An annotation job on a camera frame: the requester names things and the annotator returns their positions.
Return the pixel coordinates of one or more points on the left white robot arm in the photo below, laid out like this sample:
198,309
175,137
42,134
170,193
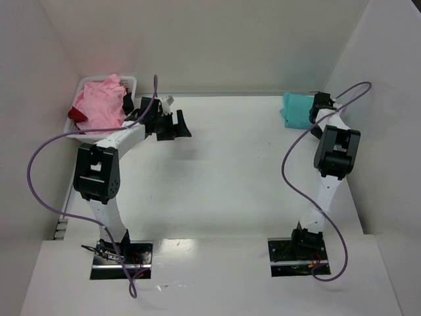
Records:
97,173

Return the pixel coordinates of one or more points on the pink t shirt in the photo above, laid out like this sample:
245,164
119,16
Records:
101,103

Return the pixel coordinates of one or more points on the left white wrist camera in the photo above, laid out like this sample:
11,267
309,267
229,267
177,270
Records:
166,103

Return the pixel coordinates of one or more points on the red t shirt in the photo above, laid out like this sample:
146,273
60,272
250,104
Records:
76,116

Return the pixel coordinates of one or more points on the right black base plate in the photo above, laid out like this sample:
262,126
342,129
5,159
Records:
285,263

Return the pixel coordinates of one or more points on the teal t shirt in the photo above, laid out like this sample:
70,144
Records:
296,111

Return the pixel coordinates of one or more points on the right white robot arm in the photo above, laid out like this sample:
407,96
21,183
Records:
334,160

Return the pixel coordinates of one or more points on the black t shirt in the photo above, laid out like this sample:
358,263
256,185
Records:
128,104

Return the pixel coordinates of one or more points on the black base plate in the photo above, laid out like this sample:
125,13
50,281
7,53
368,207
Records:
106,265
285,263

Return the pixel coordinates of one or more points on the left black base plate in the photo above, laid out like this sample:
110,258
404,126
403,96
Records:
106,265

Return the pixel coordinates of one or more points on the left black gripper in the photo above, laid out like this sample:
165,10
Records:
168,125

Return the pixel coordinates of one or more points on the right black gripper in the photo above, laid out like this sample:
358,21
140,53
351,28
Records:
316,107

